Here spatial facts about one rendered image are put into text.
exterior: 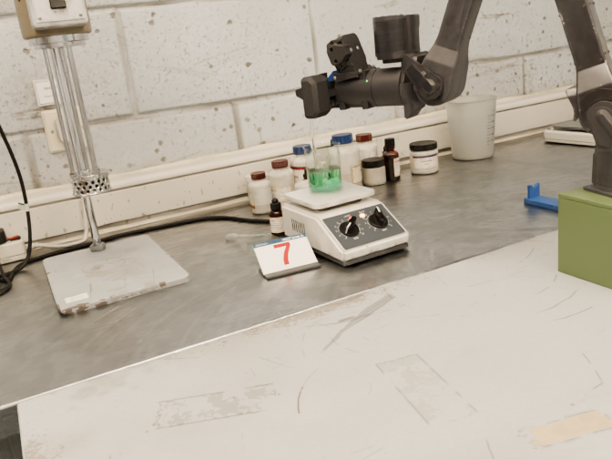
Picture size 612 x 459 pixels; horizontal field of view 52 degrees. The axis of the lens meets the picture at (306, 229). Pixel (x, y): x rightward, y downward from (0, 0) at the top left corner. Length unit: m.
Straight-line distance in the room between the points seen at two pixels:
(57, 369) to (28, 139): 0.67
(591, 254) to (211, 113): 0.90
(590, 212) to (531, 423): 0.34
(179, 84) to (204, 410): 0.91
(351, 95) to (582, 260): 0.41
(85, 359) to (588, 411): 0.57
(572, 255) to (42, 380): 0.68
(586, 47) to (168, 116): 0.89
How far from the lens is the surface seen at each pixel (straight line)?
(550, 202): 1.22
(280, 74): 1.52
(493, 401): 0.64
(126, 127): 1.41
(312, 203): 1.02
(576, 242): 0.89
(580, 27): 0.87
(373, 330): 0.77
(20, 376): 0.84
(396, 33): 0.94
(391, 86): 0.95
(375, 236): 1.00
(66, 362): 0.84
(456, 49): 0.91
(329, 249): 0.99
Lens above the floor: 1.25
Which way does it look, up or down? 17 degrees down
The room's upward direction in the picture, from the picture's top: 7 degrees counter-clockwise
